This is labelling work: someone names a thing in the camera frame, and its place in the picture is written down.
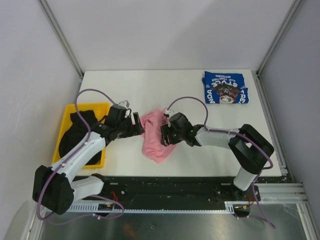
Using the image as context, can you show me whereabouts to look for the pink t-shirt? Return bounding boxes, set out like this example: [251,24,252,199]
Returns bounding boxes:
[140,108,176,164]

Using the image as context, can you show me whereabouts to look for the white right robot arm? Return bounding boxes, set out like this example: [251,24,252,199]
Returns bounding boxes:
[160,110,275,201]

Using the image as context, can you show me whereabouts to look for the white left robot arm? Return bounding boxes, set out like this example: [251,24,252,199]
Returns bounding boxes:
[32,100,144,215]

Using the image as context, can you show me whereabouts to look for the yellow plastic bin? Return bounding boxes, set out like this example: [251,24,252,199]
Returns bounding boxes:
[52,102,110,163]

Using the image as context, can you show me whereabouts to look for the black t-shirt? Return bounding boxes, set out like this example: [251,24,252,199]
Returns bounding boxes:
[58,110,98,158]

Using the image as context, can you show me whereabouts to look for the folded blue printed t-shirt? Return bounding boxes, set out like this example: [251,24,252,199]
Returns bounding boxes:
[202,71,249,104]

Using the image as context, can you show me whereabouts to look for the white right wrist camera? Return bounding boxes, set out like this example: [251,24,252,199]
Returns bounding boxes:
[163,108,175,118]

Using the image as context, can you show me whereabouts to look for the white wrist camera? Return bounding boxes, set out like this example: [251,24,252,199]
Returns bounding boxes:
[163,108,175,118]
[118,100,130,110]

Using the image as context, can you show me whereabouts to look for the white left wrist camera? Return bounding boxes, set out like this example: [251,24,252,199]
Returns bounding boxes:
[118,100,130,110]

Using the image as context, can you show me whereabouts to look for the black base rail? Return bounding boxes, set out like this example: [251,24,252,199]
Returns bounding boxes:
[82,175,262,211]

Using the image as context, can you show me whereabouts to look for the white slotted cable duct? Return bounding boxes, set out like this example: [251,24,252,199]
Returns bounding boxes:
[63,198,252,214]

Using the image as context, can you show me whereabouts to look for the aluminium side rail right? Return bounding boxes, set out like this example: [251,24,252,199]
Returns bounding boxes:
[251,71,290,176]

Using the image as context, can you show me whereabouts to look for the aluminium frame post left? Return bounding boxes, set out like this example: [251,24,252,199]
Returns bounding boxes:
[37,0,84,79]

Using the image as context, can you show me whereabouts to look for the aluminium frame post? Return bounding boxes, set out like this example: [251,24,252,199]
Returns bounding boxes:
[37,0,84,79]
[256,0,305,77]

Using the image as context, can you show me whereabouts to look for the aluminium frame post right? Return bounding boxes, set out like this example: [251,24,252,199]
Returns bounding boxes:
[256,0,305,77]

